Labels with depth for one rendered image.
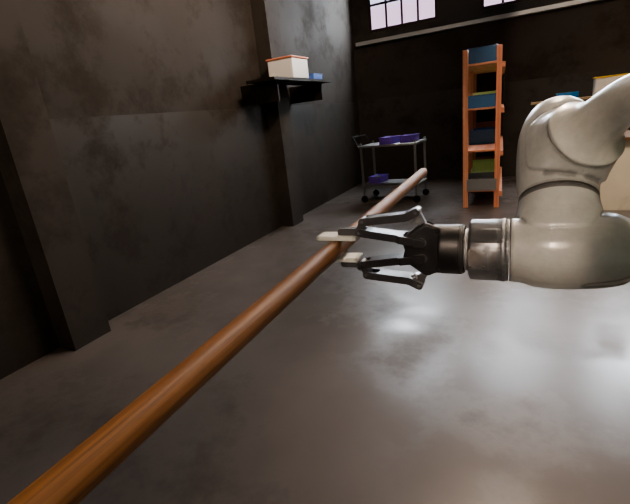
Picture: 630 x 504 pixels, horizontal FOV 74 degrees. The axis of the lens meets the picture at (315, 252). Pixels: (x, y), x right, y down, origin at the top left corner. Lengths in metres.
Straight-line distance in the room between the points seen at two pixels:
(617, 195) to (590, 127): 5.30
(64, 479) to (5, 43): 3.18
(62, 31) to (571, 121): 3.60
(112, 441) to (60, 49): 3.59
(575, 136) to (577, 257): 0.16
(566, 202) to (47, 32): 3.58
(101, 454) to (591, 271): 0.55
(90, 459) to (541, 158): 0.61
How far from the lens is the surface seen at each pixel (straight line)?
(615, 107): 0.61
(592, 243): 0.61
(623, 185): 5.92
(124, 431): 0.36
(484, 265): 0.62
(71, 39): 3.91
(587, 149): 0.65
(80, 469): 0.35
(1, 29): 3.41
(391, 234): 0.66
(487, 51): 6.17
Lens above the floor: 1.40
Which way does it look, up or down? 18 degrees down
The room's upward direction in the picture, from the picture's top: 7 degrees counter-clockwise
